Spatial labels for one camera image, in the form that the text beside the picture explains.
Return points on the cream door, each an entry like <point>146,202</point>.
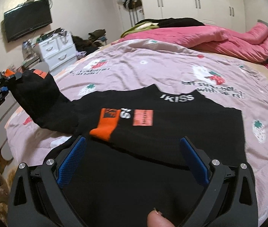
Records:
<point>139,17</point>

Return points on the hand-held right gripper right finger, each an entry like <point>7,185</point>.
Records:
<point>195,163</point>

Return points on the pile of dark clothes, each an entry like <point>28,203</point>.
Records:
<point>86,42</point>

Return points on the black sweater with orange patches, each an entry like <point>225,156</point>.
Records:
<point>148,146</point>

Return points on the pink quilt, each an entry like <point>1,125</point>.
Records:
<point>195,37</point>

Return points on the lilac cloth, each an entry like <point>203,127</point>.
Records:
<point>80,54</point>

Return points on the black wall television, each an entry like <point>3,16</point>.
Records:
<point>27,21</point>

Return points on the green blanket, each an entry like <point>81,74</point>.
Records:
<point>138,27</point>

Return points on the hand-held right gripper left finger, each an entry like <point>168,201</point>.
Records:
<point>73,160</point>

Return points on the white drawer cabinet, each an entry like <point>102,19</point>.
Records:
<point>56,49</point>

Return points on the black garment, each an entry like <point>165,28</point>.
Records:
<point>181,22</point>

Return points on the pink strawberry print bedspread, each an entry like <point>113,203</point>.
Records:
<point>148,71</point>

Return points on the person's right hand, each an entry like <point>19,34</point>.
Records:
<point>158,218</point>

